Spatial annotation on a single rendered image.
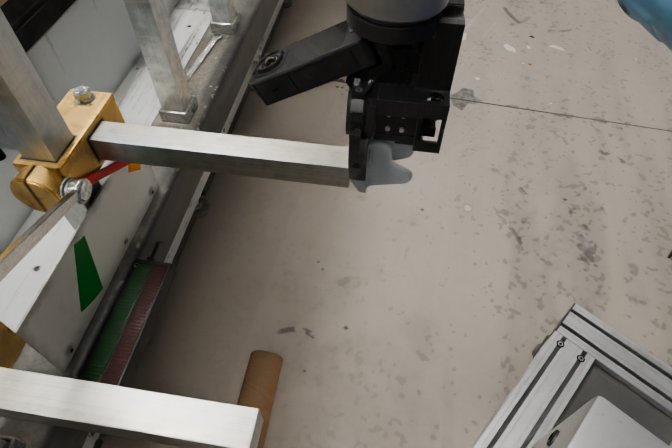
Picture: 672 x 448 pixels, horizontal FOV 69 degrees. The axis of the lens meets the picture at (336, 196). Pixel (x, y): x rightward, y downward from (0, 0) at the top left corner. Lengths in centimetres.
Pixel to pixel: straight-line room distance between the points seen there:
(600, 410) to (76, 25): 89
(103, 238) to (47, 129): 15
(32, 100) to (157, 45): 26
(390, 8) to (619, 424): 26
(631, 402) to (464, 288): 48
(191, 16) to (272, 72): 81
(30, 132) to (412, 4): 35
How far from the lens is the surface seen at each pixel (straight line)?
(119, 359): 59
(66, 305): 58
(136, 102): 100
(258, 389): 120
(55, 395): 46
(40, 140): 52
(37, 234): 45
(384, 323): 134
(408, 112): 40
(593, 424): 25
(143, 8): 70
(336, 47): 39
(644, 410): 120
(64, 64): 92
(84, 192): 53
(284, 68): 41
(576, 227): 167
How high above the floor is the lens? 121
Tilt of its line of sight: 50 degrees down
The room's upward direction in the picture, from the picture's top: straight up
